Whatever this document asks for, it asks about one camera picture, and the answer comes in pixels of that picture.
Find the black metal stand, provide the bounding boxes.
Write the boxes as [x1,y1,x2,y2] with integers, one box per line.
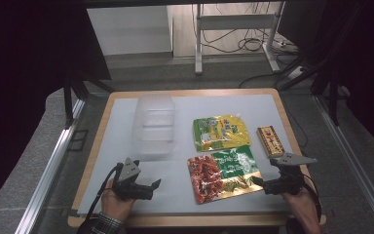
[278,3,364,127]
[62,73,115,129]

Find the white board panel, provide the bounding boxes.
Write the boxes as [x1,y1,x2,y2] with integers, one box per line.
[86,5,173,57]

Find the white power strip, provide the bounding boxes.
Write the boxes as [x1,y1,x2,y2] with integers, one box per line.
[286,65,307,81]

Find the white desk frame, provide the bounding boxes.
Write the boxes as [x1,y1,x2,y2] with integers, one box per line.
[194,2,286,76]

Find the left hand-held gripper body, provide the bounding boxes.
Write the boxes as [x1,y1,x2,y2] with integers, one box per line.
[111,157,154,201]

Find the brown snack bar packet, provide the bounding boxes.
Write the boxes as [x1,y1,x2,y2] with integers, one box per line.
[256,125,286,159]

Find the black floor cables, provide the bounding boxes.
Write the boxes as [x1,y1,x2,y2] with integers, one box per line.
[191,3,301,90]

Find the person's right hand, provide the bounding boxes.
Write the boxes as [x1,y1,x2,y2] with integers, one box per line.
[280,186,319,230]

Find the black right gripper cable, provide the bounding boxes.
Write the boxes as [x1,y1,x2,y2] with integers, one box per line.
[302,174,323,217]

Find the small black floor frame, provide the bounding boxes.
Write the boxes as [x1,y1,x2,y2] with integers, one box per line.
[66,129,89,152]

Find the yellow snack packet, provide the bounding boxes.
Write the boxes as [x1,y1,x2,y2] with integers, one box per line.
[192,113,252,153]

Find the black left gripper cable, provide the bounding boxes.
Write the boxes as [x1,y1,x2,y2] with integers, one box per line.
[83,163,124,225]

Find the clear plastic container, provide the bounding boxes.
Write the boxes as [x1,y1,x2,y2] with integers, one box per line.
[131,93,176,156]

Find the aluminium rail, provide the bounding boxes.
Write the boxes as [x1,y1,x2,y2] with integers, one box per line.
[314,94,374,234]
[14,98,86,234]

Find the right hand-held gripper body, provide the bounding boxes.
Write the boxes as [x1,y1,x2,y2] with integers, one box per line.
[264,152,318,196]

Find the green and red food packet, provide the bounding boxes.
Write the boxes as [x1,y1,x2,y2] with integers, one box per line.
[187,144,265,205]

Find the person's left hand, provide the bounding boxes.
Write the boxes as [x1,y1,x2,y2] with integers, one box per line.
[100,179,136,222]

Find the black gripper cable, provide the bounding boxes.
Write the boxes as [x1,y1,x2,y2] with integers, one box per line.
[83,163,124,225]
[302,174,323,217]

